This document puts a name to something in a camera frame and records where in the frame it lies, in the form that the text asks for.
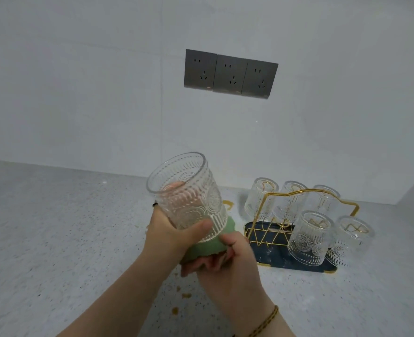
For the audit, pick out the person's right forearm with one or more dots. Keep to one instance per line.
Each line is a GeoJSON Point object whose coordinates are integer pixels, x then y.
{"type": "Point", "coordinates": [277, 328]}

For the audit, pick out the person's left forearm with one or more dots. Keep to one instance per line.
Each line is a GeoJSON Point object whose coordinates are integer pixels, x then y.
{"type": "Point", "coordinates": [112, 305]}

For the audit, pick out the person's right hand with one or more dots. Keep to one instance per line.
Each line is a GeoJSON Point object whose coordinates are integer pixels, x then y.
{"type": "Point", "coordinates": [235, 280]}

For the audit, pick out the person's left hand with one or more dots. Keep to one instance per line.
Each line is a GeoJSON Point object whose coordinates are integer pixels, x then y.
{"type": "Point", "coordinates": [165, 242]}

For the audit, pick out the grey wall socket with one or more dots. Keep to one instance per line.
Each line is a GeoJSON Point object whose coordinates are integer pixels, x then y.
{"type": "Point", "coordinates": [259, 79]}
{"type": "Point", "coordinates": [200, 70]}
{"type": "Point", "coordinates": [230, 74]}

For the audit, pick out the green cloth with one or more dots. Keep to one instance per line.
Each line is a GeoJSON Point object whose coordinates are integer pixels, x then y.
{"type": "Point", "coordinates": [207, 247]}

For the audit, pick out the single embossed clear glass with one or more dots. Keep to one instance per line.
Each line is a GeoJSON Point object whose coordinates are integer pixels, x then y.
{"type": "Point", "coordinates": [261, 200]}
{"type": "Point", "coordinates": [310, 238]}
{"type": "Point", "coordinates": [351, 242]}
{"type": "Point", "coordinates": [291, 201]}
{"type": "Point", "coordinates": [193, 200]}
{"type": "Point", "coordinates": [323, 201]}

